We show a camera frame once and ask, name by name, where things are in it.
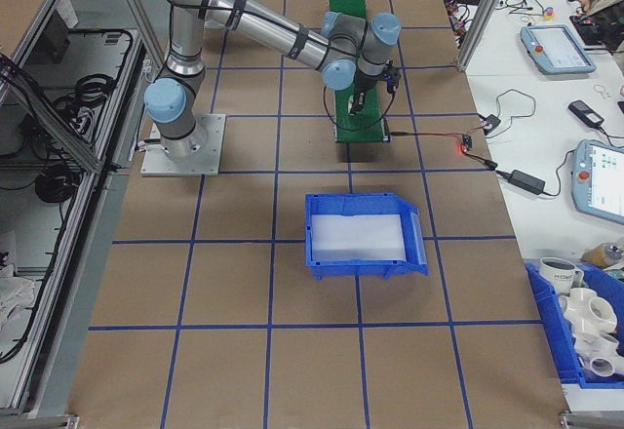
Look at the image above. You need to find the green belt conveyor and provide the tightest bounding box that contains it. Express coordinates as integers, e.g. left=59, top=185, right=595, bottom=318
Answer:
left=327, top=0, right=392, bottom=146

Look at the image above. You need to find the white foam liner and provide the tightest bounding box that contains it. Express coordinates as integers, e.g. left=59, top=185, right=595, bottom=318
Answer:
left=310, top=213, right=409, bottom=262

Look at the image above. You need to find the blue open-front storage bin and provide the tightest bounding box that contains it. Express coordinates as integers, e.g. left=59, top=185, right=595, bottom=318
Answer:
left=304, top=192, right=430, bottom=282

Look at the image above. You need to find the black power adapter brick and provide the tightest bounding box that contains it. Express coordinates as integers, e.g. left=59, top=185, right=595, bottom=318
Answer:
left=506, top=169, right=547, bottom=195

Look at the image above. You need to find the blue-grey teach pendant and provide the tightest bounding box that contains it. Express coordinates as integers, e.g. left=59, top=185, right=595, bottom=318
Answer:
left=519, top=23, right=599, bottom=75
left=567, top=138, right=624, bottom=228

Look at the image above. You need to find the black handheld device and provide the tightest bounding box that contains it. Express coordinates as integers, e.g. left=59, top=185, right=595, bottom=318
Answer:
left=567, top=99, right=605, bottom=131

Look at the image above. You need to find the white mug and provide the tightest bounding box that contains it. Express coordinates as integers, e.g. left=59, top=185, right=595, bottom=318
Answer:
left=538, top=256, right=586, bottom=298

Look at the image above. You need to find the yellow-brown packet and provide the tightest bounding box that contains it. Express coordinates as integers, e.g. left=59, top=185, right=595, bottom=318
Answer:
left=582, top=241, right=624, bottom=272

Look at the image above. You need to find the large dark blue bin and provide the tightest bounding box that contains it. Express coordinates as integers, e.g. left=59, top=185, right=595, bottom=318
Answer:
left=525, top=260, right=624, bottom=391

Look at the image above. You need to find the white PVC pipe fitting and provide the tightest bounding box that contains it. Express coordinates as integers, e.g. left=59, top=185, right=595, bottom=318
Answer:
left=558, top=287, right=618, bottom=332
left=572, top=331, right=624, bottom=379

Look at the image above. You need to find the white crumpled cloth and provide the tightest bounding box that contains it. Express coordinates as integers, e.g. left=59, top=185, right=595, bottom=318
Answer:
left=0, top=233, right=35, bottom=323

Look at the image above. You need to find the smooth black gripper cable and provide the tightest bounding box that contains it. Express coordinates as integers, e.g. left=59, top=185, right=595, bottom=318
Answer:
left=321, top=82, right=397, bottom=132

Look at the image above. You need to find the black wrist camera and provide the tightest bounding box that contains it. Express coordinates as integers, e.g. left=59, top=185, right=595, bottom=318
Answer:
left=383, top=60, right=402, bottom=95

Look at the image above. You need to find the red and black conveyor cable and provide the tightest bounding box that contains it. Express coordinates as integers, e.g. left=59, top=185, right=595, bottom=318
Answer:
left=389, top=130, right=464, bottom=140

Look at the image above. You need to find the tall aluminium profile post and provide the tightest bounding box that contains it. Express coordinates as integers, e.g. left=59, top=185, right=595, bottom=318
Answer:
left=456, top=0, right=513, bottom=73

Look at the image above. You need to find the small black box with cable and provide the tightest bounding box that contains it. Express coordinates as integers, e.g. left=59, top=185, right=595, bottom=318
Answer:
left=480, top=90, right=537, bottom=134

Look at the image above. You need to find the white square base plate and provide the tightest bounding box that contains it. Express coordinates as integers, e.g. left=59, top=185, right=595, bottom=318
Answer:
left=139, top=112, right=228, bottom=176

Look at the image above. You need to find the black cable coil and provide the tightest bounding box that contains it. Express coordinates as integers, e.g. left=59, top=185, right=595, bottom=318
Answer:
left=41, top=163, right=74, bottom=204
left=53, top=75, right=118, bottom=123

